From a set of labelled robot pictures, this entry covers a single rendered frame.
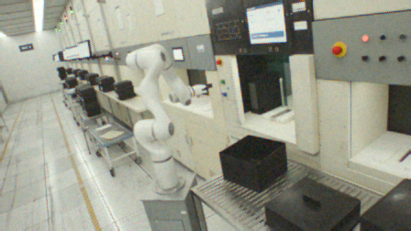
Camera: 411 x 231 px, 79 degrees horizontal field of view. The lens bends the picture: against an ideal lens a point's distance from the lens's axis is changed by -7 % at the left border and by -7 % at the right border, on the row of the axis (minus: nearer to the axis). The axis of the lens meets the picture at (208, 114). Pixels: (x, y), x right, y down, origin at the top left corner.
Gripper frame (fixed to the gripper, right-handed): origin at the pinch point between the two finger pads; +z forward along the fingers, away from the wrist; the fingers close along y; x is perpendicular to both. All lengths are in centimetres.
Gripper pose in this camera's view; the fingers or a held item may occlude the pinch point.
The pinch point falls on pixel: (209, 85)
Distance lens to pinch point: 196.3
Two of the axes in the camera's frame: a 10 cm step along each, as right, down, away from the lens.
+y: 5.4, 1.7, -8.2
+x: -1.7, -9.4, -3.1
